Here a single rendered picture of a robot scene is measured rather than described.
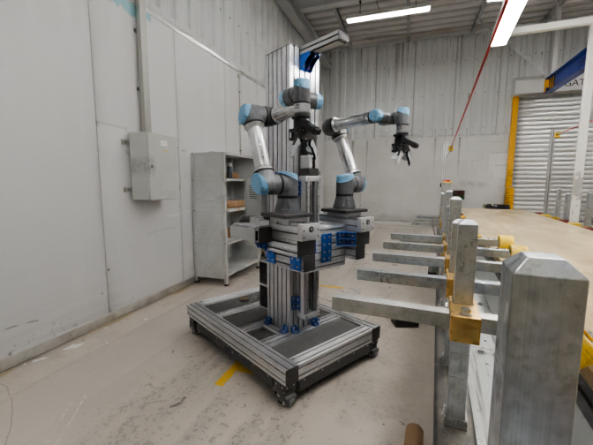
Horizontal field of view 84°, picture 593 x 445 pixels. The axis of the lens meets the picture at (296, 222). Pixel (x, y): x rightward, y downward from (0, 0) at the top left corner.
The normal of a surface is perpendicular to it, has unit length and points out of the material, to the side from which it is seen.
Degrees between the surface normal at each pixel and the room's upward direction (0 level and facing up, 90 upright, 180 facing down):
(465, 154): 90
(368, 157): 90
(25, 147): 90
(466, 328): 90
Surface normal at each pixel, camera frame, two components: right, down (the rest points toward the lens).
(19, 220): 0.95, 0.04
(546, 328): -0.40, 0.11
